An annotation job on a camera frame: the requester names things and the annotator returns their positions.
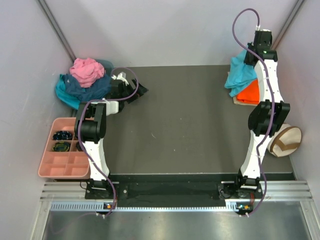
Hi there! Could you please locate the dark blue t shirt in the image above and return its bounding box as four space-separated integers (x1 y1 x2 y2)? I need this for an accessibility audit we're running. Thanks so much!
61 74 111 102

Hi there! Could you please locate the dark hair tie green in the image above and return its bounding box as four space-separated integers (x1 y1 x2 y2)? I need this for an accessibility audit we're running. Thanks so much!
52 141 71 152

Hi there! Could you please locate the teal plastic laundry bin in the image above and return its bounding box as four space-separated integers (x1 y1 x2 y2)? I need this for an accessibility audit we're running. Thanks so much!
97 59 114 76

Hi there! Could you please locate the dark hair tie blue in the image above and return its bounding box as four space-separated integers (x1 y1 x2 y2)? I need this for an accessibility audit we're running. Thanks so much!
52 130 73 141

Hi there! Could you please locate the grey slotted cable duct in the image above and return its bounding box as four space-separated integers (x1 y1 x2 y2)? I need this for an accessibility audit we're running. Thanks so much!
50 201 249 213

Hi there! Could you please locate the cream canvas drawstring bag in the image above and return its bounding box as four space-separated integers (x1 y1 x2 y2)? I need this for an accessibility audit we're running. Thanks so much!
267 123 302 158

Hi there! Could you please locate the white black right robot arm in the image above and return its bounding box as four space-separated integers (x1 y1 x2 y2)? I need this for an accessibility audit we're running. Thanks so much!
233 29 291 198

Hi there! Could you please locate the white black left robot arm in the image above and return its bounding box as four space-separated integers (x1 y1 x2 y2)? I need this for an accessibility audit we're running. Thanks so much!
74 78 148 200

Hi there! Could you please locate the teal t shirt in bin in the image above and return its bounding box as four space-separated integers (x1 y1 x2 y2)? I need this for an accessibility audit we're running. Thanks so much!
55 74 80 110

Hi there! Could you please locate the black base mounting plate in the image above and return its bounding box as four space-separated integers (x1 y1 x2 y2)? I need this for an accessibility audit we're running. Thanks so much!
95 173 255 207

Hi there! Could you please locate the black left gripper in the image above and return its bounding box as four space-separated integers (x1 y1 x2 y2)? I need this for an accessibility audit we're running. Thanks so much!
120 78 148 104

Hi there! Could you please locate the folded orange t shirt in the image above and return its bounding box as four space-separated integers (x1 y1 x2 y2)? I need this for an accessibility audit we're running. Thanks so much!
236 79 260 105

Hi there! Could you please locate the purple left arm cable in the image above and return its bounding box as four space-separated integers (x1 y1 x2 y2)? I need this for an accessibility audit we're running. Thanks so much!
77 66 140 217

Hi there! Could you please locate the light blue t shirt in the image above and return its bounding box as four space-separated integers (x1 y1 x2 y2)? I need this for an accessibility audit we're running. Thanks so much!
224 49 257 98

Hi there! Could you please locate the pink t shirt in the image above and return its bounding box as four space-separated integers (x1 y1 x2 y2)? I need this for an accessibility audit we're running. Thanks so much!
69 58 105 88

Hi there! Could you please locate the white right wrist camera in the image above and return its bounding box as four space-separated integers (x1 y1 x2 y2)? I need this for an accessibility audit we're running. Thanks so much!
255 25 271 32

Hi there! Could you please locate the pink compartment tray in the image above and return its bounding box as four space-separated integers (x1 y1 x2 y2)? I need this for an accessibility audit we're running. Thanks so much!
38 117 90 180

